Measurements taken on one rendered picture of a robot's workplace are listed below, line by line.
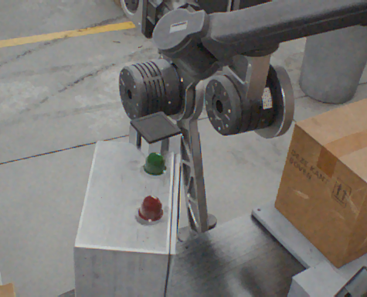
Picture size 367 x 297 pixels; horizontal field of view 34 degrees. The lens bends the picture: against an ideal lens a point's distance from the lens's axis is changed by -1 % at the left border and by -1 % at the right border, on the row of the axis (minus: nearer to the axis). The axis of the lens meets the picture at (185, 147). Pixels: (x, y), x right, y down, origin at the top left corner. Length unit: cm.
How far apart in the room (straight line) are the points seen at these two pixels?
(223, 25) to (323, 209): 64
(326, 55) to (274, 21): 260
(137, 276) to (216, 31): 45
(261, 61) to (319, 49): 219
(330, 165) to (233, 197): 152
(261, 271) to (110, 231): 88
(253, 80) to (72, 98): 218
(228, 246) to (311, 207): 22
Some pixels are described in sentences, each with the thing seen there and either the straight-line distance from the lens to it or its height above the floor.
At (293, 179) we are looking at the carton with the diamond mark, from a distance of 149.
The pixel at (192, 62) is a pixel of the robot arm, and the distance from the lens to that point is 98.
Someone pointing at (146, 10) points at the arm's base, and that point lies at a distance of 108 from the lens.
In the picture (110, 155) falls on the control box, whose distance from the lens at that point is 69.
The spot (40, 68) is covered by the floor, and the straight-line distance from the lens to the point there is 369.
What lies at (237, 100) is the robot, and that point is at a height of 118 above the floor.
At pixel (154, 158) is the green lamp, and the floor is 150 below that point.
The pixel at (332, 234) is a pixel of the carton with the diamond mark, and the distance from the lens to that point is 145.
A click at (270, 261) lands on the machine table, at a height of 83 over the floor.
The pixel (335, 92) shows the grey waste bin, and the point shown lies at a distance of 362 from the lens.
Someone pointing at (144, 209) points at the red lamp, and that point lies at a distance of 61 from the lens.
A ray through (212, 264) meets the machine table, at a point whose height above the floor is 83.
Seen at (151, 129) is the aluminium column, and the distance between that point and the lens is 70.
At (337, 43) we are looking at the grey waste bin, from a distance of 344.
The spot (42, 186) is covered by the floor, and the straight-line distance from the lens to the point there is 286.
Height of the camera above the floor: 192
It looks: 38 degrees down
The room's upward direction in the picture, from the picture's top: 7 degrees clockwise
